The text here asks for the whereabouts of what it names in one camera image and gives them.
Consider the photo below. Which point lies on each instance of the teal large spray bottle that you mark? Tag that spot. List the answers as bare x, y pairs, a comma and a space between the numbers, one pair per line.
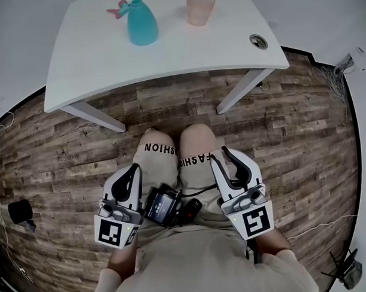
142, 24

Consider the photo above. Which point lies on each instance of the black cylindrical floor object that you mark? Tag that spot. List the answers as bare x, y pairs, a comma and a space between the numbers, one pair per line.
20, 211

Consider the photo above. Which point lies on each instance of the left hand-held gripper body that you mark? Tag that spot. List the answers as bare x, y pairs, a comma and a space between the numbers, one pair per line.
120, 228

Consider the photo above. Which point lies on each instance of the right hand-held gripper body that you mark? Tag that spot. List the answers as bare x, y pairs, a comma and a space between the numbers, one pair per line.
254, 217

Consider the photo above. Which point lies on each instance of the pink and teal spray nozzle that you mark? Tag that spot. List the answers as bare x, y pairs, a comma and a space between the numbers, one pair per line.
118, 10

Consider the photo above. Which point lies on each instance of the person's beige shirt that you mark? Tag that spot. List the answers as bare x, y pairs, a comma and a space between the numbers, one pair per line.
190, 262

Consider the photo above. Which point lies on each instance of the white table leg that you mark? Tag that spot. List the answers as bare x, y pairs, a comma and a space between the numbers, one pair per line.
95, 115
241, 89

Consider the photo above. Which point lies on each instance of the white power box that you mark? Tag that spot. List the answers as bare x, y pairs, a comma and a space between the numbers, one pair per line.
358, 57

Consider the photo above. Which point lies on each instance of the person's leg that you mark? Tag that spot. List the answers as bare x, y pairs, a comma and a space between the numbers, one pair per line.
157, 135
197, 139

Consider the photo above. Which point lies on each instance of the pink plastic cup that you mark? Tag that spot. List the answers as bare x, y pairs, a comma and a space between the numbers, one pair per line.
199, 8

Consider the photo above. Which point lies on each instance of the person's left leg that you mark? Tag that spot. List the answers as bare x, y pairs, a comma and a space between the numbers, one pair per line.
157, 135

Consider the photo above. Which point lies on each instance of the person's left forearm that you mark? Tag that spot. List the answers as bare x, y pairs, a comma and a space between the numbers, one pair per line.
122, 259

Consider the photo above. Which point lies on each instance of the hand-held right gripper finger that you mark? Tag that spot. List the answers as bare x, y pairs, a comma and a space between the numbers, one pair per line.
221, 186
251, 170

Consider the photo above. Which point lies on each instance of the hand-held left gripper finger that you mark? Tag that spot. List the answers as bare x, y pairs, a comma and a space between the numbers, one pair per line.
138, 192
112, 183

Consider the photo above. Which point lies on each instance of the person's right leg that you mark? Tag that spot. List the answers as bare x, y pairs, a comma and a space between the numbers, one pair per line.
197, 139

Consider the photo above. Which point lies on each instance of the black floor stand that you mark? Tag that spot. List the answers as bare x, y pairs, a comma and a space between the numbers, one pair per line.
350, 271

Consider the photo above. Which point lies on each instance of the person's right forearm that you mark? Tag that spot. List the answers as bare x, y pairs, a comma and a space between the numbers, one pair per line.
274, 241

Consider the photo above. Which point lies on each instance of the black device with screen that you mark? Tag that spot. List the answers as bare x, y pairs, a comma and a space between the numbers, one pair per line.
161, 204

